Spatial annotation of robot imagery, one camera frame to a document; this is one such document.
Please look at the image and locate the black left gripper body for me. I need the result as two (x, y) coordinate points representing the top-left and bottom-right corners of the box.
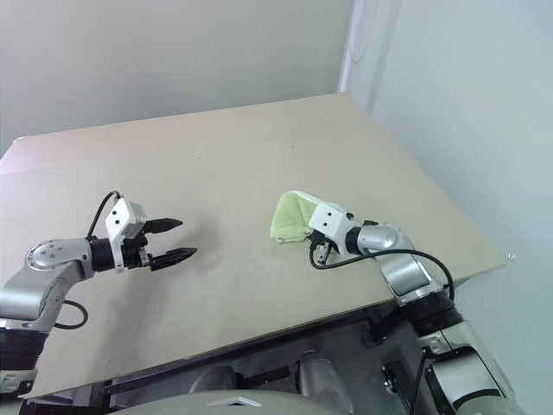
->
(122, 233), (151, 271)

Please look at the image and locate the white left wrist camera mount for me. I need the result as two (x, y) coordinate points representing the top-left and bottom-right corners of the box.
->
(105, 197), (147, 276)

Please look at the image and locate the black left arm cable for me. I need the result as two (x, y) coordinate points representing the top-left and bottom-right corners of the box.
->
(54, 190), (123, 330)

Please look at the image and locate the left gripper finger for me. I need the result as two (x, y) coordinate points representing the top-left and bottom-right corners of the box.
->
(143, 217), (184, 237)
(149, 246), (200, 273)

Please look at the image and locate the grey rounded shape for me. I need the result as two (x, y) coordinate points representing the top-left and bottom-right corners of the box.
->
(188, 366), (238, 395)
(296, 348), (354, 405)

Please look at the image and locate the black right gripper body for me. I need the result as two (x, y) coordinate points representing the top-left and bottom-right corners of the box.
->
(308, 231), (339, 265)

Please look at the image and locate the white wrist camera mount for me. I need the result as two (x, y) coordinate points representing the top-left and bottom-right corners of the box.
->
(105, 197), (147, 276)
(307, 202), (354, 255)

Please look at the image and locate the light green towel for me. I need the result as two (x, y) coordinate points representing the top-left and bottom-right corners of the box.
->
(270, 188), (347, 246)

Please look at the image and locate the black metal table frame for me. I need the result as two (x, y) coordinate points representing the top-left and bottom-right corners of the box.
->
(19, 276), (470, 415)

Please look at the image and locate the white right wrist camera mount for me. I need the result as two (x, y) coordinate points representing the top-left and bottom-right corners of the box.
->
(307, 202), (354, 255)

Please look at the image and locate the small black bracket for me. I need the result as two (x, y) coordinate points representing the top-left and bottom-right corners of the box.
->
(379, 364), (399, 393)

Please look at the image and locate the grey robot torso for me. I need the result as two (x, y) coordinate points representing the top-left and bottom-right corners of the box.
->
(142, 387), (349, 415)

